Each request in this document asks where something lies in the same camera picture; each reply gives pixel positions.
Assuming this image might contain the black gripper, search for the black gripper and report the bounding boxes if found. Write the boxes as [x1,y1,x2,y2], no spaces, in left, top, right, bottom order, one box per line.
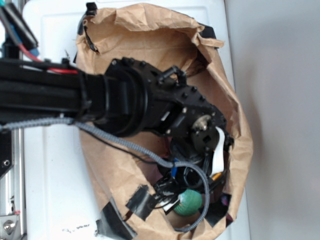
[148,140,233,227]

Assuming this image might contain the green foam ball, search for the green foam ball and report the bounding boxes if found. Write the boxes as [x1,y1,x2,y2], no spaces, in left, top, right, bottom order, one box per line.
[173,189,203,217]

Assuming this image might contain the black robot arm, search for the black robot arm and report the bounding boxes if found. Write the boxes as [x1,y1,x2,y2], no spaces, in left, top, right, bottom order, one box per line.
[0,58,233,219]

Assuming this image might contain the white plastic tray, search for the white plastic tray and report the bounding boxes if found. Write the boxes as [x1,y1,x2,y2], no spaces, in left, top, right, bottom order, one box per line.
[23,0,251,240]

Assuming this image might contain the brown paper bag container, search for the brown paper bag container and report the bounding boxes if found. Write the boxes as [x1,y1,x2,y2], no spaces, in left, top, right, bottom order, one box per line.
[76,3,254,240]

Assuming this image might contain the grey braided cable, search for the grey braided cable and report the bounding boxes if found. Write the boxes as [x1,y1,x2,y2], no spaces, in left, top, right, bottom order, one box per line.
[0,117,211,233]

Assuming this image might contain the white flat ribbon cable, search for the white flat ribbon cable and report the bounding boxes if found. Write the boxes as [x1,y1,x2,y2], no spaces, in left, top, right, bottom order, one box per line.
[211,126,226,179]

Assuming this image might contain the red wire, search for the red wire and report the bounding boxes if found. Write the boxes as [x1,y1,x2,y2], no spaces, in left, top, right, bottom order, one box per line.
[14,42,79,75]

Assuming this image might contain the aluminium frame rail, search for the aluminium frame rail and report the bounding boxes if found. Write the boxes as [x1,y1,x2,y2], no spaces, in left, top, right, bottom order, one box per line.
[0,128,27,240]

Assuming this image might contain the black bracket plate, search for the black bracket plate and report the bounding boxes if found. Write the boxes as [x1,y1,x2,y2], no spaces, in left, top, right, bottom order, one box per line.
[0,131,13,179]

